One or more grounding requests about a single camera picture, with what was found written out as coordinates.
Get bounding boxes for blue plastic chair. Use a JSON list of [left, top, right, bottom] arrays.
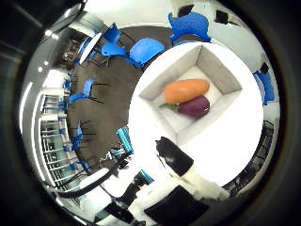
[[101, 41, 128, 58], [103, 22, 122, 44], [253, 70, 276, 106], [167, 11, 212, 43], [129, 38, 166, 68], [69, 78, 95, 104]]

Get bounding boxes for purple eggplant plush toy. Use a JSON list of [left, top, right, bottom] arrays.
[[158, 95, 211, 120]]

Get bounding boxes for orange carrot plush toy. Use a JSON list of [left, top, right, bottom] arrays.
[[162, 78, 211, 105]]

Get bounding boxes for thick black cable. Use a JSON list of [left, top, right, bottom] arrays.
[[55, 156, 126, 200]]

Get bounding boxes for grey fabric container box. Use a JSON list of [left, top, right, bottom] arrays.
[[138, 44, 243, 147]]

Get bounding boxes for black wall panel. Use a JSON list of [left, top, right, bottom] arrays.
[[178, 4, 196, 17]]

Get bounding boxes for small round white table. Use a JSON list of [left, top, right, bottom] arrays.
[[78, 32, 103, 65]]

